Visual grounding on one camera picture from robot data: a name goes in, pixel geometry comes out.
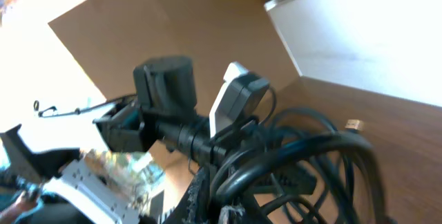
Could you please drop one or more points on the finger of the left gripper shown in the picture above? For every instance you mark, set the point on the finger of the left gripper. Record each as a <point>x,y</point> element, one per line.
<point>293,178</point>

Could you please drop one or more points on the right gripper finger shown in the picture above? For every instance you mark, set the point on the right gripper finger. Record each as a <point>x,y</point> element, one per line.
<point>192,208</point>

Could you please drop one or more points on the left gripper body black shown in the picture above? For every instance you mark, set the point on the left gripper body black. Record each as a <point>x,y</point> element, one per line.
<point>230,139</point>

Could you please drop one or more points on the black cable silver plug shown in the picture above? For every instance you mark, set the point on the black cable silver plug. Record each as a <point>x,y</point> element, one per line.
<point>296,162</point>

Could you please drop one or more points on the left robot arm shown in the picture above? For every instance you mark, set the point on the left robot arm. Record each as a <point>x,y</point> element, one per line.
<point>56,185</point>

